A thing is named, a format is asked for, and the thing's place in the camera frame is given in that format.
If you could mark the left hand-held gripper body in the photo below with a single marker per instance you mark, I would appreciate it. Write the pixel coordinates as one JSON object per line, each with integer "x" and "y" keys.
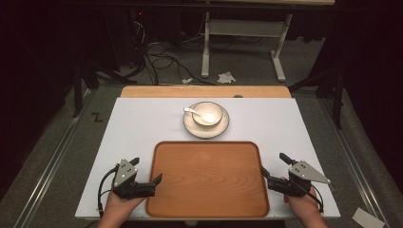
{"x": 125, "y": 174}

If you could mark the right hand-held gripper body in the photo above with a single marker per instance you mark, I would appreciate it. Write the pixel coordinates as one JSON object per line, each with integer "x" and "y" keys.
{"x": 301, "y": 177}

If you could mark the person's right hand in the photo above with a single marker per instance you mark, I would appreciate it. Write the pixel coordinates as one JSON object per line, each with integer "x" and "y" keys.
{"x": 301, "y": 205}

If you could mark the person's left hand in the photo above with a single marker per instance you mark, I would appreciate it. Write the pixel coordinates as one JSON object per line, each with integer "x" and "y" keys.
{"x": 118, "y": 207}

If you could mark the white table mat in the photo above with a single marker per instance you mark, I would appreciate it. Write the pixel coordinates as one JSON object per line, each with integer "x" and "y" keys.
{"x": 133, "y": 133}

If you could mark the wooden tray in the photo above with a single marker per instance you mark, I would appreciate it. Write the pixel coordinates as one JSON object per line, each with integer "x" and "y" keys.
{"x": 207, "y": 180}

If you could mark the cream saucer with dark rim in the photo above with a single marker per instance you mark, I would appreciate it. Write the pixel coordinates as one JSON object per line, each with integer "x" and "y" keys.
{"x": 206, "y": 131}

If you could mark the white ceramic spoon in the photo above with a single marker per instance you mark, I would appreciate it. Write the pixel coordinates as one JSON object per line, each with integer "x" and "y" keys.
{"x": 191, "y": 111}

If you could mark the flat white paper sheet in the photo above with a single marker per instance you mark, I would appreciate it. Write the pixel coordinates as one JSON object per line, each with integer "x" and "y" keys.
{"x": 367, "y": 219}

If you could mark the cream bowl with dark rim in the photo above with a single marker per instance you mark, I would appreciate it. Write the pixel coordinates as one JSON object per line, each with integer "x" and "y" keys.
{"x": 214, "y": 110}

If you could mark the black metal stand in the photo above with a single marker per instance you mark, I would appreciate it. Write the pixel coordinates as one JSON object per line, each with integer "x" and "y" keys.
{"x": 338, "y": 95}
{"x": 77, "y": 91}

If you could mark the wooden table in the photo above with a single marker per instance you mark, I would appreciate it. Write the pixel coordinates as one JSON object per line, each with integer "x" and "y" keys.
{"x": 190, "y": 91}

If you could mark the small crumpled white paper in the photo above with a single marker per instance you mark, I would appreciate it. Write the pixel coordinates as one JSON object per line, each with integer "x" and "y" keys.
{"x": 187, "y": 81}

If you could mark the large crumpled white paper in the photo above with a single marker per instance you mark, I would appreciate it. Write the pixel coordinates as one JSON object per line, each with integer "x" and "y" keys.
{"x": 226, "y": 78}

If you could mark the metal floor rail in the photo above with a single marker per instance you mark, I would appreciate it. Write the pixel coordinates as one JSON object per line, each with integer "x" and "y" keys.
{"x": 355, "y": 161}
{"x": 50, "y": 167}

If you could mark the white metal desk frame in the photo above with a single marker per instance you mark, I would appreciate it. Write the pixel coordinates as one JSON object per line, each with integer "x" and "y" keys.
{"x": 244, "y": 28}

